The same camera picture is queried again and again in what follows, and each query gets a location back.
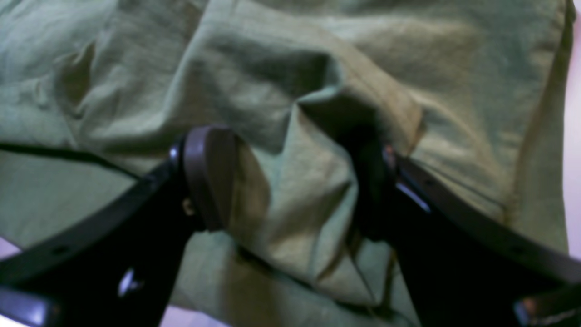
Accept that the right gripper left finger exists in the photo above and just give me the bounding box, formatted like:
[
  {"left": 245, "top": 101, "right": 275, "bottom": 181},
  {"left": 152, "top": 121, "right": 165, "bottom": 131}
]
[{"left": 1, "top": 125, "right": 237, "bottom": 327}]

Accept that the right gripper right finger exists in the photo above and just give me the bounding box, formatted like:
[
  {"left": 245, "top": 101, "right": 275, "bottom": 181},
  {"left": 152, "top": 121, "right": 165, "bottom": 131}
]
[{"left": 350, "top": 132, "right": 581, "bottom": 327}]

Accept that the green t-shirt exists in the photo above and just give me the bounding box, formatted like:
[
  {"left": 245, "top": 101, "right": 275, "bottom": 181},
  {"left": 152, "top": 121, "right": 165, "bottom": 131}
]
[{"left": 0, "top": 0, "right": 575, "bottom": 327}]

